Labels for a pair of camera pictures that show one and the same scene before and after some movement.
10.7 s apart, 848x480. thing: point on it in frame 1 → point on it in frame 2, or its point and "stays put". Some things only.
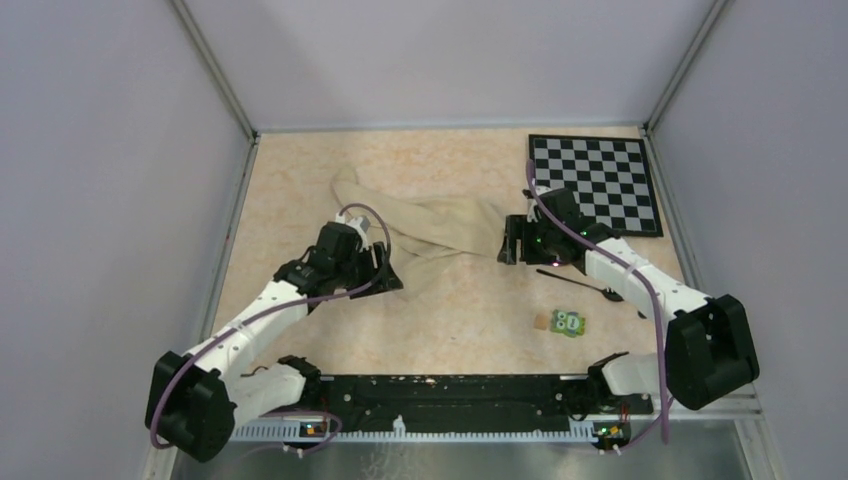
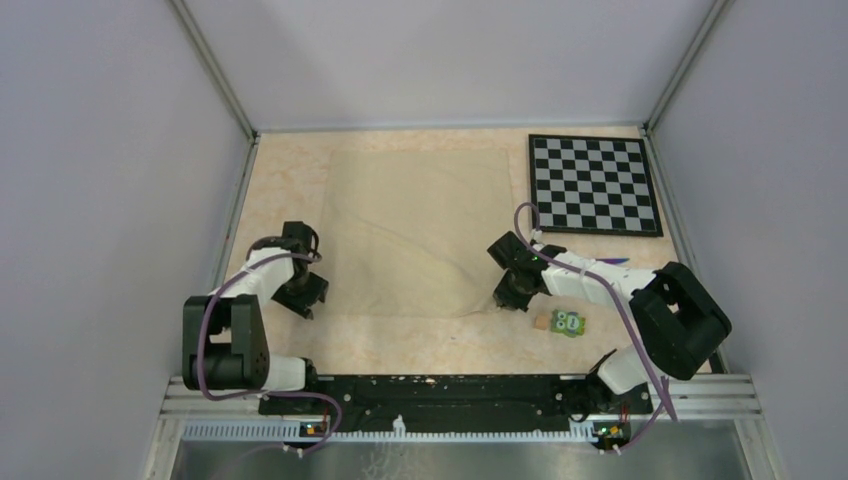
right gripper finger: x=507 y=253 → x=507 y=294
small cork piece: x=541 y=322 stays put
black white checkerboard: x=610 y=179 stays put
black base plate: x=458 y=401 stays put
